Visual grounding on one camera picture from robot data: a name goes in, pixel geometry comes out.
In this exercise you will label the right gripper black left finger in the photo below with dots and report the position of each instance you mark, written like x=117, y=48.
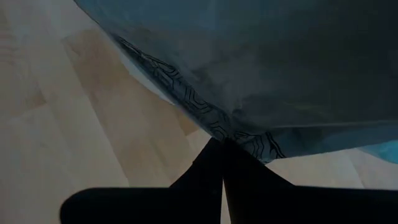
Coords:
x=174, y=205

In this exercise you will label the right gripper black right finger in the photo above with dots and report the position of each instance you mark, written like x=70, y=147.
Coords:
x=295, y=205

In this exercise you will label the blue plastic trash bag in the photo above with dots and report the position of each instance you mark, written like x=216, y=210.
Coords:
x=385, y=152

